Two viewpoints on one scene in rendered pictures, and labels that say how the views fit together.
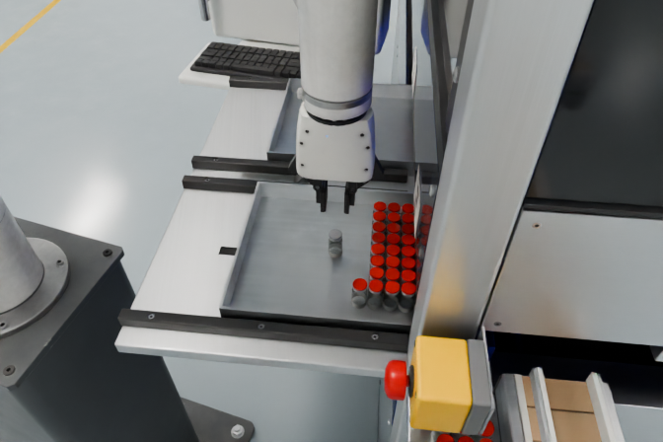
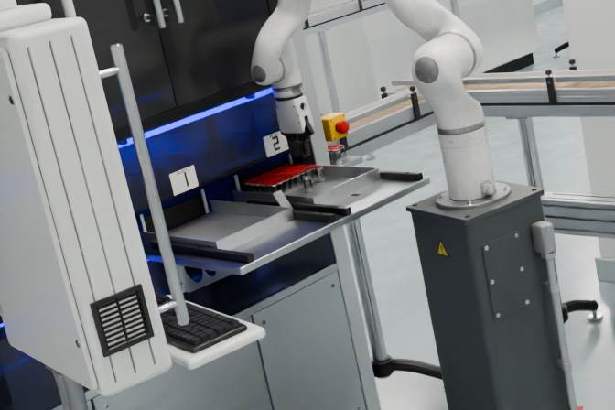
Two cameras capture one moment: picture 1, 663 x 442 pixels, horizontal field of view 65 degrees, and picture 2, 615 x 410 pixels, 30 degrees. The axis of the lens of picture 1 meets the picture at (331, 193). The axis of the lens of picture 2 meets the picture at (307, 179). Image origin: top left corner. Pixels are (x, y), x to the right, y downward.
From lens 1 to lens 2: 353 cm
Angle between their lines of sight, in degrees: 110
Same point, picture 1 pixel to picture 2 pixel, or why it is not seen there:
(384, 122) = (197, 233)
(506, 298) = not seen: hidden behind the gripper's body
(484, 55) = not seen: hidden behind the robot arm
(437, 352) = (328, 116)
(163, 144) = not seen: outside the picture
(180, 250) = (377, 195)
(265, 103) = (245, 249)
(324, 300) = (333, 182)
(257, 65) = (193, 310)
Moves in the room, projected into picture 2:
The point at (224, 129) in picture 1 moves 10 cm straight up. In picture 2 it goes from (294, 237) to (285, 199)
